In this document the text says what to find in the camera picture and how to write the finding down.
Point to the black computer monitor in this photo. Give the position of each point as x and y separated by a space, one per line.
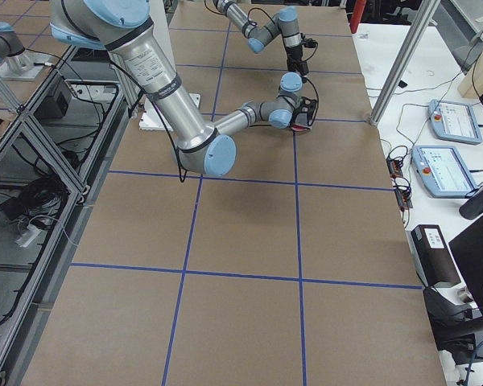
467 251

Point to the black water bottle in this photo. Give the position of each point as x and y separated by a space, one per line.
473 208

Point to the black box with white label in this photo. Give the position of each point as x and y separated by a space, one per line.
434 261

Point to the aluminium frame rack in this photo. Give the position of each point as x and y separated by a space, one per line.
59 126

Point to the aluminium frame post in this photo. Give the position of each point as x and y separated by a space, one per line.
406 51

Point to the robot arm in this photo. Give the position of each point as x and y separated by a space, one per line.
125 28
265 24

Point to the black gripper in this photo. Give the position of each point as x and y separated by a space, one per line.
294 55
298 120

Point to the far blue teach pendant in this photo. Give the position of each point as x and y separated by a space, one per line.
454 122

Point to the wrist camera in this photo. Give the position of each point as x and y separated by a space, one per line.
309 43

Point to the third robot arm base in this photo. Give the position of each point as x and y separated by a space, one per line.
16 62

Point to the near blue teach pendant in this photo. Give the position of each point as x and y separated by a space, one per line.
443 171

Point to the pink towel with grey back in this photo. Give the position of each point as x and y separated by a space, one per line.
300 128

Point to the blue teach pendant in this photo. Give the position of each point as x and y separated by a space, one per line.
443 171
454 122

